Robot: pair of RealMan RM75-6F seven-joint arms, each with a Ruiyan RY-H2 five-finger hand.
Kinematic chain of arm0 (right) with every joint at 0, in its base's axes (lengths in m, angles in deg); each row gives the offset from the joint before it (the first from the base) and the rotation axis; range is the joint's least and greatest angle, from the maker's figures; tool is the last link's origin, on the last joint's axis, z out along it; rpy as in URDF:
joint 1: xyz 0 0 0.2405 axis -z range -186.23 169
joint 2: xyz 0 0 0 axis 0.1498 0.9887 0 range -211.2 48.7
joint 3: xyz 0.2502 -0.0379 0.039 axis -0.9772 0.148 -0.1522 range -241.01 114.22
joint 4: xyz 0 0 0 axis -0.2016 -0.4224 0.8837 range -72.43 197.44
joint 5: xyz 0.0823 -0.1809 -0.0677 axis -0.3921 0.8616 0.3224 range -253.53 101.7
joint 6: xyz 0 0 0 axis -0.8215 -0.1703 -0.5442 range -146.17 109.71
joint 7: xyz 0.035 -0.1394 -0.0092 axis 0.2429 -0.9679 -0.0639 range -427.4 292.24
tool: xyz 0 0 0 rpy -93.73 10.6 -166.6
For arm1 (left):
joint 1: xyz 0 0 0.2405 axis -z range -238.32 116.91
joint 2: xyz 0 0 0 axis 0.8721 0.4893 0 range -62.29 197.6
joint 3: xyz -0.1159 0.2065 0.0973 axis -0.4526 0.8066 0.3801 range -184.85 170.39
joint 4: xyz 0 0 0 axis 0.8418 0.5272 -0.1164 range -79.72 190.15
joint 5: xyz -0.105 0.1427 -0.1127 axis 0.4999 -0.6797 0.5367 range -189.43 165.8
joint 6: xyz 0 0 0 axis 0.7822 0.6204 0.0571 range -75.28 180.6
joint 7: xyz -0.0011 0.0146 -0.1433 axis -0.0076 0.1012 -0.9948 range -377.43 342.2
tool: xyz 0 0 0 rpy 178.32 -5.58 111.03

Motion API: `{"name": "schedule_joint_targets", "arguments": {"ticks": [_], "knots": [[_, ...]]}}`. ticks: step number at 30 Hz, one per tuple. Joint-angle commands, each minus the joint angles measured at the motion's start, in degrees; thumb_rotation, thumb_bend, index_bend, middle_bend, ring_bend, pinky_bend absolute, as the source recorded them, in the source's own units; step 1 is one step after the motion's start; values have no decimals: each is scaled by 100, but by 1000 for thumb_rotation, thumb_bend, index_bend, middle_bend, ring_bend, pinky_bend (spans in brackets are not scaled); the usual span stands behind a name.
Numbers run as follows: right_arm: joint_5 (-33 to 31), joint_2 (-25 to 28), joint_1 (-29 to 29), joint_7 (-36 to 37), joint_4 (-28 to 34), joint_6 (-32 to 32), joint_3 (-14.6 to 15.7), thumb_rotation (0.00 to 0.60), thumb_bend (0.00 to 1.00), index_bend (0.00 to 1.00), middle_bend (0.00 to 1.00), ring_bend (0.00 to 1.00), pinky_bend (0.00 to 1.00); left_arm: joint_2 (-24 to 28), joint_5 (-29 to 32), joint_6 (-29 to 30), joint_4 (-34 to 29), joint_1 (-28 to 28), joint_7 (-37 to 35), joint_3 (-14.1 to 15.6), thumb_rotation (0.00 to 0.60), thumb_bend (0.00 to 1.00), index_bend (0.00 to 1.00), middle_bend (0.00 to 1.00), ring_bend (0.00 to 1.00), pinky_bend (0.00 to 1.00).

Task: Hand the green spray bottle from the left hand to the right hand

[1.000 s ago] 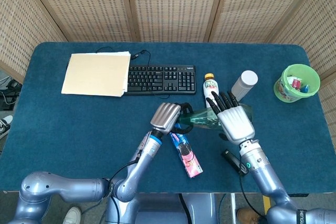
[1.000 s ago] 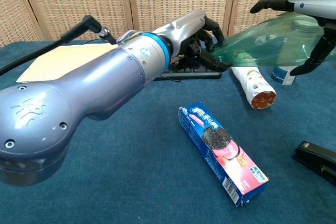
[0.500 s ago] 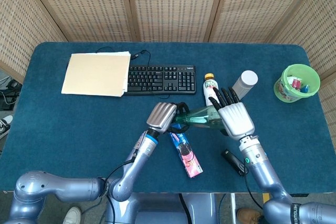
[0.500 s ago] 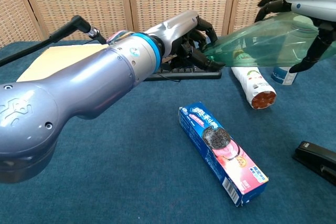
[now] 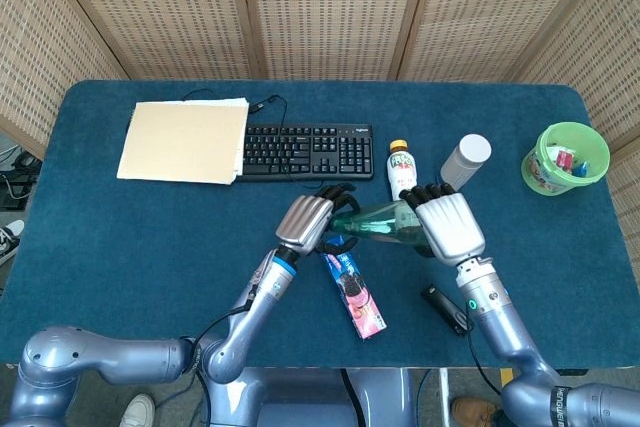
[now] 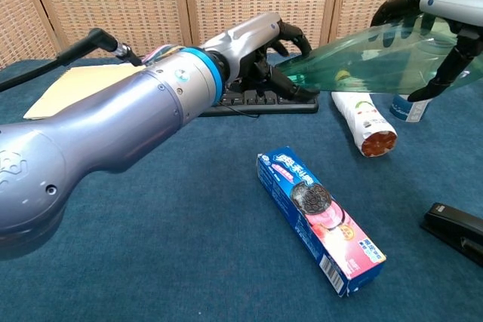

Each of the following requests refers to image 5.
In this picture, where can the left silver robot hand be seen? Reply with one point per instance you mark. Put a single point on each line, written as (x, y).
(305, 222)

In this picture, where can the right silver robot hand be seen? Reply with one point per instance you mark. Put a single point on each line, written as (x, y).
(450, 227)

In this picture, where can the green plastic bottle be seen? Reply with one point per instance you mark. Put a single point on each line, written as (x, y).
(375, 222)

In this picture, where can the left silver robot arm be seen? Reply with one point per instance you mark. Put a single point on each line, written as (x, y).
(260, 297)

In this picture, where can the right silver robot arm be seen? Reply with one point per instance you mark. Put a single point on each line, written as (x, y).
(500, 322)

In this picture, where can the white yellow-capped drink bottle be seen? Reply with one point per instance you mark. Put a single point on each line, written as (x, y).
(401, 167)

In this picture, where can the white Starbucks tumbler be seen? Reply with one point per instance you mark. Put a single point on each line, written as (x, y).
(465, 162)

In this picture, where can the black computer keyboard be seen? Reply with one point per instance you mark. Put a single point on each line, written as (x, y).
(325, 152)

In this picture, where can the blue Oreo cookie box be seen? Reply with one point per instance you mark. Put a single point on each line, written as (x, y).
(352, 292)

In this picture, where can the green plastic bucket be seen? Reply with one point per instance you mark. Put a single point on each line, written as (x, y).
(545, 172)

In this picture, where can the red white snack packet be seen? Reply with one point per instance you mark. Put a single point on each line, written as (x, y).
(564, 157)

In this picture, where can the blue small wrapper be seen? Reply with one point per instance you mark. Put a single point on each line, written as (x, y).
(582, 169)

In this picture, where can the manila paper folder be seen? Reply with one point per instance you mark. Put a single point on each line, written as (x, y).
(180, 142)

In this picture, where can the silver robot torso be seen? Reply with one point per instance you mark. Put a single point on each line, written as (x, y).
(300, 397)

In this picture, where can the blue table cloth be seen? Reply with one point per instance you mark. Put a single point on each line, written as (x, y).
(125, 247)

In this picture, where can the brown shoe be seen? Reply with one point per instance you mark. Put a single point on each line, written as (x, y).
(475, 412)

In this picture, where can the white shoe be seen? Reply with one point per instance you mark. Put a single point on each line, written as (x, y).
(137, 412)

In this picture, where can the black white sneaker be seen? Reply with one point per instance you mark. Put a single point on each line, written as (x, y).
(10, 239)

